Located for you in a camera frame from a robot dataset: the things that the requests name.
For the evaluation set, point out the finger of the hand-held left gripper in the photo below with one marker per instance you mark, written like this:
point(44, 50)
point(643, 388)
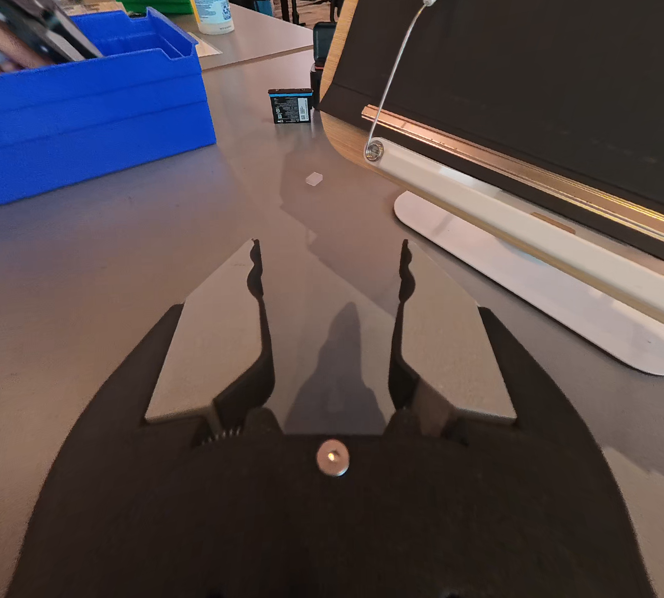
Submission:
point(36, 7)

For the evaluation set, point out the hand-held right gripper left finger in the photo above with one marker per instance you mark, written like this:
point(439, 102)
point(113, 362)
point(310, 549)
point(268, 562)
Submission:
point(207, 354)

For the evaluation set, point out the person's left hand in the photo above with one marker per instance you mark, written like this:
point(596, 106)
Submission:
point(18, 56)

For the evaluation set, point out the small white piece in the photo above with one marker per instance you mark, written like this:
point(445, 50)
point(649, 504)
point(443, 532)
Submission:
point(314, 179)

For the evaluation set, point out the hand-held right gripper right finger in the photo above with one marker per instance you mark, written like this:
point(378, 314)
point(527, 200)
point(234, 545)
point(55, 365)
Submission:
point(451, 354)

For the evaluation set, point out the black battery charger case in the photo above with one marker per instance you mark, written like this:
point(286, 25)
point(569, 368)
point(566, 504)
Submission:
point(322, 48)

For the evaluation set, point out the blue storage bin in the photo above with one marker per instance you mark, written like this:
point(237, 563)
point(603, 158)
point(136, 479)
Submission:
point(103, 105)

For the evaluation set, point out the black camera battery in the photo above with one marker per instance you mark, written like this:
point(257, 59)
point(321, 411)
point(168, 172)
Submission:
point(290, 108)

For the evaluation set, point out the black board book stand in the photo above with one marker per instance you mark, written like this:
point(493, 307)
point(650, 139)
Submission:
point(518, 38)

